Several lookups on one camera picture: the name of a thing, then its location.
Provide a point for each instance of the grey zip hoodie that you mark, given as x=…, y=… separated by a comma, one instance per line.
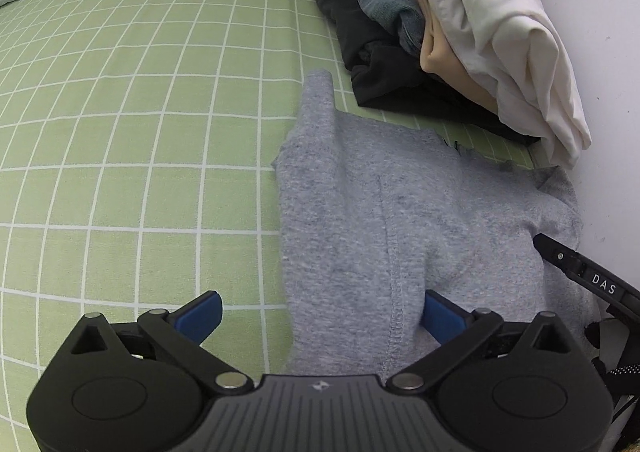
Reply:
x=400, y=192

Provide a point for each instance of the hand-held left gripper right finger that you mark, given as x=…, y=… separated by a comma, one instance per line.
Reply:
x=440, y=316

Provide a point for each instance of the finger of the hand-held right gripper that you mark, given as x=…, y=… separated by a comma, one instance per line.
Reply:
x=575, y=264

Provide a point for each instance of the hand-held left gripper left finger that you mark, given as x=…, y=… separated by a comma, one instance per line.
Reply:
x=202, y=316

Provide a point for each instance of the folded beige garment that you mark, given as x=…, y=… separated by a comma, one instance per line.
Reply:
x=440, y=57

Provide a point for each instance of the folded white garment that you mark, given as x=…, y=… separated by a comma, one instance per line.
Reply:
x=500, y=32

